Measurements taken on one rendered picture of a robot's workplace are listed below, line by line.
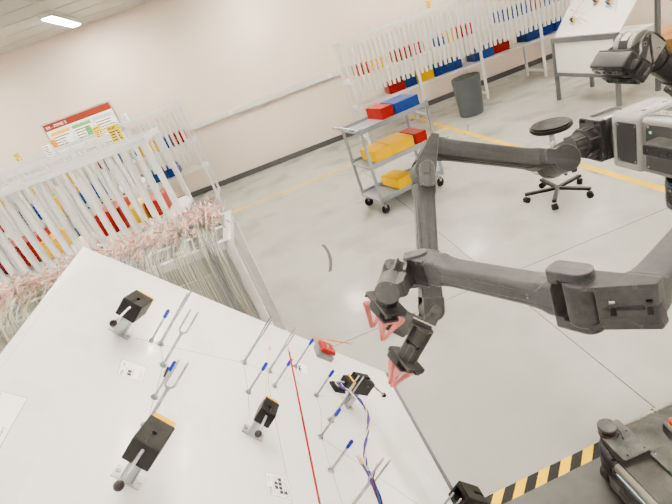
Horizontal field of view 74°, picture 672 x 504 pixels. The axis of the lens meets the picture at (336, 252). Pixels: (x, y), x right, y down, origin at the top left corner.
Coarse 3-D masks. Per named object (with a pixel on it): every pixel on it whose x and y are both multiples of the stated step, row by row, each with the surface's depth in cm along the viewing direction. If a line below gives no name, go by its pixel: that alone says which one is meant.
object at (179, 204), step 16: (96, 144) 310; (112, 144) 360; (128, 144) 312; (144, 144) 314; (160, 144) 368; (48, 160) 356; (80, 160) 335; (96, 160) 312; (32, 176) 332; (48, 176) 309; (160, 176) 325; (176, 176) 380; (0, 192) 307; (176, 208) 336; (192, 208) 393; (96, 240) 351; (112, 240) 337
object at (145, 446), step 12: (156, 420) 66; (144, 432) 63; (156, 432) 64; (168, 432) 65; (132, 444) 61; (144, 444) 61; (156, 444) 62; (132, 456) 62; (144, 456) 61; (156, 456) 61; (120, 468) 66; (132, 468) 59; (144, 468) 62; (120, 480) 57; (132, 480) 64; (144, 480) 66
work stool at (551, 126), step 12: (552, 120) 383; (564, 120) 374; (540, 132) 371; (552, 132) 366; (552, 144) 385; (540, 180) 428; (528, 192) 411; (540, 192) 407; (588, 192) 385; (552, 204) 387
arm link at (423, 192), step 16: (432, 176) 118; (416, 192) 121; (432, 192) 121; (416, 208) 122; (432, 208) 121; (416, 224) 122; (432, 224) 121; (416, 240) 123; (432, 240) 121; (432, 288) 119
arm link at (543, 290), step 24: (432, 264) 96; (456, 264) 92; (480, 264) 88; (552, 264) 72; (576, 264) 70; (480, 288) 85; (504, 288) 80; (528, 288) 75; (552, 288) 72; (552, 312) 73
